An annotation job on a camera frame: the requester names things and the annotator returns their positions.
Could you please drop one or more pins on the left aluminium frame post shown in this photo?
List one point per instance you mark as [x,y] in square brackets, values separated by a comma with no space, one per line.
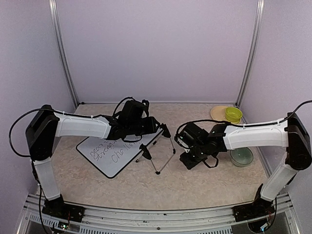
[62,53]

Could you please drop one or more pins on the beige wooden plate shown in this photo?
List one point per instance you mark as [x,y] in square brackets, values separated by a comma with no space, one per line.
[218,113]

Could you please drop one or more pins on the white whiteboard with black frame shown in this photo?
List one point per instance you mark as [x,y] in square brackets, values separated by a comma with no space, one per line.
[110,157]

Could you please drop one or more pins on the right aluminium frame post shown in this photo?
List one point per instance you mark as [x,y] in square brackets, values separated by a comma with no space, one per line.
[252,51]

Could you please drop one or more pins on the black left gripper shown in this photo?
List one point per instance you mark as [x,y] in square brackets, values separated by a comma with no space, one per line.
[152,126]

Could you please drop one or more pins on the aluminium frame post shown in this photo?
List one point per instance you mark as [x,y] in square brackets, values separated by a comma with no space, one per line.
[62,53]
[252,51]

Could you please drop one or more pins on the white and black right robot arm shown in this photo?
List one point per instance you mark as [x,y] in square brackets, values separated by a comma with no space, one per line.
[288,133]

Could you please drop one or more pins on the metal whiteboard stand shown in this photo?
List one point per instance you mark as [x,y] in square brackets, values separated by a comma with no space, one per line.
[160,151]

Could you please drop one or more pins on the front aluminium rail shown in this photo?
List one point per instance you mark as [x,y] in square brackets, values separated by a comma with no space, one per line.
[104,220]

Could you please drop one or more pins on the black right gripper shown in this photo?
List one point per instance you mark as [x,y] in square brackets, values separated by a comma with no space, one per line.
[188,163]

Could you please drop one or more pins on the yellow-green plastic bowl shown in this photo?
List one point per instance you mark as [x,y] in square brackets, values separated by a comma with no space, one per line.
[233,114]

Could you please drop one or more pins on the clear glass bowl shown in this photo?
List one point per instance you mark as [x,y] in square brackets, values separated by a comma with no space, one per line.
[241,157]

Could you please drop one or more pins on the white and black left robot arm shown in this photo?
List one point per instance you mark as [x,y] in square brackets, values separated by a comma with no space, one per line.
[48,124]

